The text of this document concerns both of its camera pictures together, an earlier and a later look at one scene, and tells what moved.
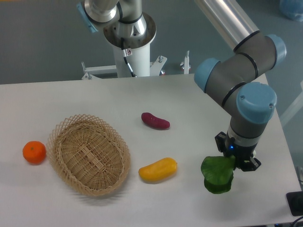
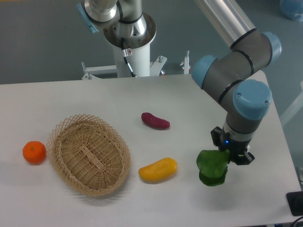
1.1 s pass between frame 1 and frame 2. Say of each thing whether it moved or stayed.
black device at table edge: stayed
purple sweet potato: stayed
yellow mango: stayed
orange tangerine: stayed
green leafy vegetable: moved
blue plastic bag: stayed
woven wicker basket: stayed
